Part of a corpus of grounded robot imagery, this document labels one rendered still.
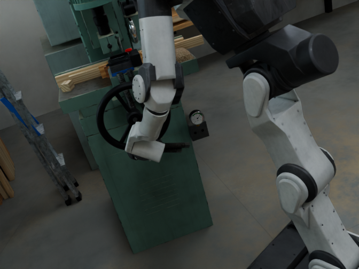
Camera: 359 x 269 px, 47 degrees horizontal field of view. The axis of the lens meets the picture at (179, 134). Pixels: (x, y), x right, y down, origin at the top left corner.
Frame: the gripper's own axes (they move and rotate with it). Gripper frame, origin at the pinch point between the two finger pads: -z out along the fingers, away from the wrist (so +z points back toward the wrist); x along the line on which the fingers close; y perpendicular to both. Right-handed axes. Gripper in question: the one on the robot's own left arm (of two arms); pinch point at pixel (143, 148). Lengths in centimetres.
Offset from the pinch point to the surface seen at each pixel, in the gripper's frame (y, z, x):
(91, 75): 39.8, -24.6, -6.9
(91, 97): 28.7, -13.3, -10.2
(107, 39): 48, -14, 6
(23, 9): 163, -215, -41
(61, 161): 17, -107, -49
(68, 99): 31.9, -12.2, -19.0
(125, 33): 54, -37, 16
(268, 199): -53, -61, 49
